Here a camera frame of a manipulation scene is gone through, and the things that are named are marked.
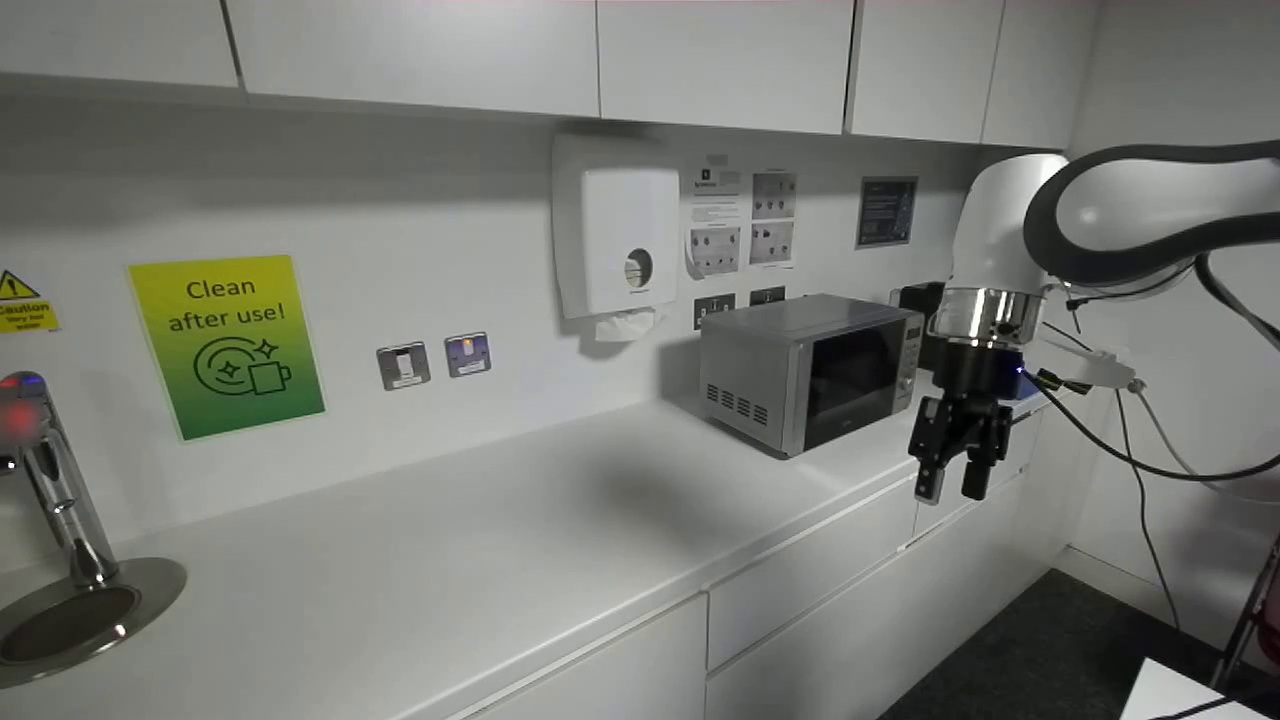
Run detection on white base cabinets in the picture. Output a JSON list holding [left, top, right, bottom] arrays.
[[452, 431, 1073, 720]]

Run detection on white robot base platform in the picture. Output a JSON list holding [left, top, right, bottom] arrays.
[[1124, 656, 1272, 720]]

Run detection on white upper cabinet door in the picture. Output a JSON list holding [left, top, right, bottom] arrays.
[[220, 0, 605, 121], [980, 0, 1109, 151], [846, 0, 1010, 147], [593, 0, 857, 139], [0, 0, 244, 96]]

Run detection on coffee machine text poster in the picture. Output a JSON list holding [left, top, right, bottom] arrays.
[[679, 154, 749, 282]]

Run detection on chrome water tap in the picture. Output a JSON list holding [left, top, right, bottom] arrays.
[[0, 366, 126, 595]]

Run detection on white cable adapter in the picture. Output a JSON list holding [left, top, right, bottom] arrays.
[[1066, 339, 1152, 399]]

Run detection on thin black cable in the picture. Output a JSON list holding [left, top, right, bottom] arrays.
[[1030, 370, 1280, 486]]

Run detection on light grey robot cable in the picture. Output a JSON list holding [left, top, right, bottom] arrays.
[[1109, 382, 1190, 631]]

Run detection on white paper towel dispenser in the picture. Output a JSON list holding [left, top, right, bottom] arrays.
[[553, 133, 689, 348]]

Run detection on black stand leg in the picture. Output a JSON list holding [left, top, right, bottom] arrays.
[[1214, 535, 1280, 696]]

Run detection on green clean after use sign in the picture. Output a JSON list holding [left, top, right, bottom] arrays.
[[129, 253, 330, 444]]

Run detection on dark framed wall notice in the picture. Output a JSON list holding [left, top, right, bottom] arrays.
[[857, 172, 919, 253]]

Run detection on black socket with plug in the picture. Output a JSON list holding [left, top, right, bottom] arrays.
[[892, 277, 949, 325]]

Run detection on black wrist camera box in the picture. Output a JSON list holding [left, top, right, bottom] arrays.
[[999, 353, 1051, 410]]

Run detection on yellow warning sign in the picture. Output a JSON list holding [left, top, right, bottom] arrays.
[[0, 266, 66, 336]]

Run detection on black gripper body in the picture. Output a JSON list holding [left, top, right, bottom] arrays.
[[910, 333, 1033, 468]]

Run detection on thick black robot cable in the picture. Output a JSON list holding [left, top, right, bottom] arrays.
[[1190, 247, 1280, 353]]

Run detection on photo instruction sheet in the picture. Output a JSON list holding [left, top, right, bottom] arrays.
[[749, 168, 802, 219], [749, 219, 797, 266]]

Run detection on steel drain basin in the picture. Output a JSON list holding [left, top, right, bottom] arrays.
[[0, 557, 191, 690]]

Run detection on silver wall switch plate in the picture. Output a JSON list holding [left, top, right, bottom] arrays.
[[373, 339, 438, 397]]

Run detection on blue labelled wall switch plate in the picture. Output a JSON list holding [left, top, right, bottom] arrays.
[[439, 328, 496, 380]]

